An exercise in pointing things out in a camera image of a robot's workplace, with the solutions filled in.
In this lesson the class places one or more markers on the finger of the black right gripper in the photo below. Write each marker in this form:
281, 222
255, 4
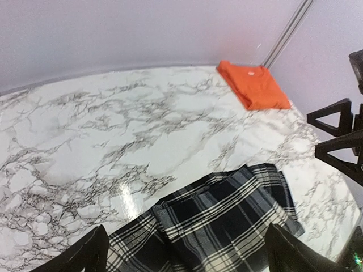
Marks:
335, 119
343, 153

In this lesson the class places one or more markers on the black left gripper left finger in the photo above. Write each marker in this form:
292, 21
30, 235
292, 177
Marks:
89, 253

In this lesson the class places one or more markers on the orange t-shirt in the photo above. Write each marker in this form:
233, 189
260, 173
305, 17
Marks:
254, 86

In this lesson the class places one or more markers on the right aluminium corner post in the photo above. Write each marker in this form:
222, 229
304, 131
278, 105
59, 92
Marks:
292, 25

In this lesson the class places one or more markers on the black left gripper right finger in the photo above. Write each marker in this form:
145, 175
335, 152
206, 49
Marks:
287, 253

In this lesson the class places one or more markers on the black white plaid shirt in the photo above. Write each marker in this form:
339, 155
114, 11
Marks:
216, 223

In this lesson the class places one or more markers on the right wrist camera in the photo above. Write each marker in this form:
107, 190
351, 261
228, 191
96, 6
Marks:
356, 61

